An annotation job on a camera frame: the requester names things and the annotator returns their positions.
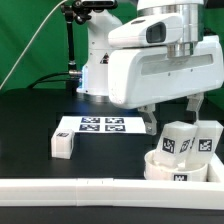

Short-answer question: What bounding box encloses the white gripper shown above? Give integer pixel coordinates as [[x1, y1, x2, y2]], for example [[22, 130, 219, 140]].
[[108, 36, 224, 135]]

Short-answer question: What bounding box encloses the white round stool seat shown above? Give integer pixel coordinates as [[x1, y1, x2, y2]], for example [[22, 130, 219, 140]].
[[144, 150, 208, 182]]

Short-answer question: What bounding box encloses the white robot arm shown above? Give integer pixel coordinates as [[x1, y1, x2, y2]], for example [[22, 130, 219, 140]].
[[77, 0, 224, 135]]

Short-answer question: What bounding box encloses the white marker sheet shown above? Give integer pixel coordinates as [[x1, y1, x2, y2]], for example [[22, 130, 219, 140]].
[[58, 116, 146, 134]]

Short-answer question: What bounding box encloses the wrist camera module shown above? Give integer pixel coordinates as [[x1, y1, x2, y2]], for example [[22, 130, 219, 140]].
[[108, 13, 183, 48]]

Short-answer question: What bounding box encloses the white L-shaped obstacle frame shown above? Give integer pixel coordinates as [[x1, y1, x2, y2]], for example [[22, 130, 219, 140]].
[[0, 157, 224, 210]]

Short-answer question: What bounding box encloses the black cable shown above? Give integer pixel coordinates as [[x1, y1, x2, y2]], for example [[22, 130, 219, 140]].
[[27, 72, 83, 90]]

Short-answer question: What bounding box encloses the white cable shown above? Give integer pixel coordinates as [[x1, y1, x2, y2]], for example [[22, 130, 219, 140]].
[[0, 0, 68, 91]]

